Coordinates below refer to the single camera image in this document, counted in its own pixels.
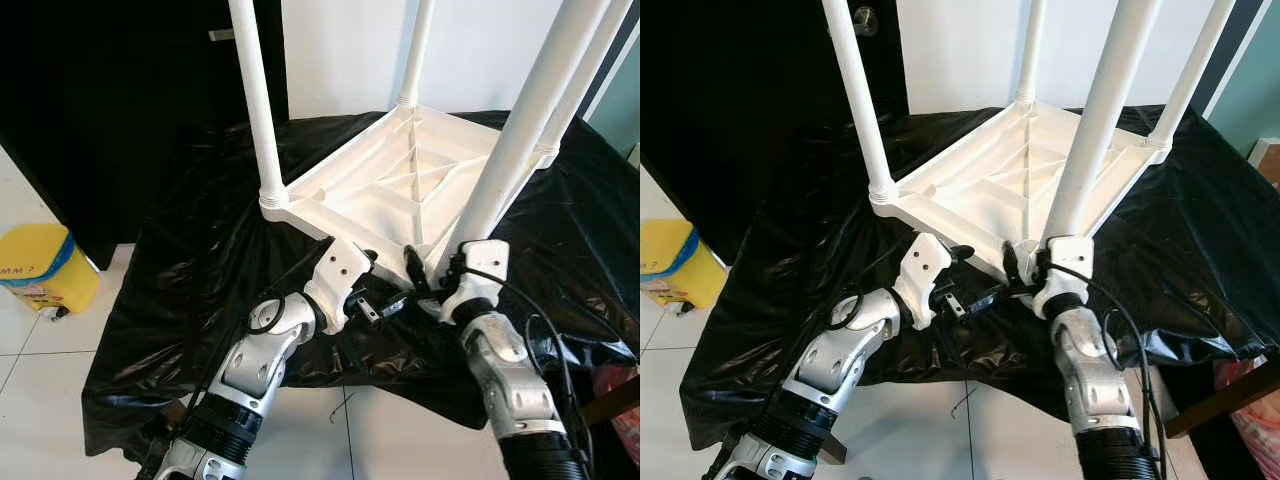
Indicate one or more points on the white plastic table top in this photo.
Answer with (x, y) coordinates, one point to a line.
(1000, 190)
(350, 200)

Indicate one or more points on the white plastic table leg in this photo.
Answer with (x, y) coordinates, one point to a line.
(1030, 50)
(1195, 60)
(530, 120)
(1100, 120)
(860, 100)
(255, 100)
(415, 50)
(617, 15)

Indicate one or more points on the black plastic sheet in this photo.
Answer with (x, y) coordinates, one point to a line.
(800, 260)
(200, 260)

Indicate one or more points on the white board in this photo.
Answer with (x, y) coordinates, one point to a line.
(960, 50)

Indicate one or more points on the yellow bag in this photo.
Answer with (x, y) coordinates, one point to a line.
(40, 250)
(665, 245)

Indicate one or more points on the pink plastic bag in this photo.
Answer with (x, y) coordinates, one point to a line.
(625, 420)
(1255, 420)

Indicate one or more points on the brown wooden cabinet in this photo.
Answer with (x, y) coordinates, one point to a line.
(1268, 160)

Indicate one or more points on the black door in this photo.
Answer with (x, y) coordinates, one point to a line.
(740, 100)
(120, 100)

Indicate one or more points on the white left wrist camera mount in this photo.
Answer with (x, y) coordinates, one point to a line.
(335, 275)
(920, 270)

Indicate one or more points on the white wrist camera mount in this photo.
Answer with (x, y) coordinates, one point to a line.
(480, 265)
(1070, 260)
(335, 275)
(920, 270)

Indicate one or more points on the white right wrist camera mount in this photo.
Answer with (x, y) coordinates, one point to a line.
(1070, 260)
(480, 265)

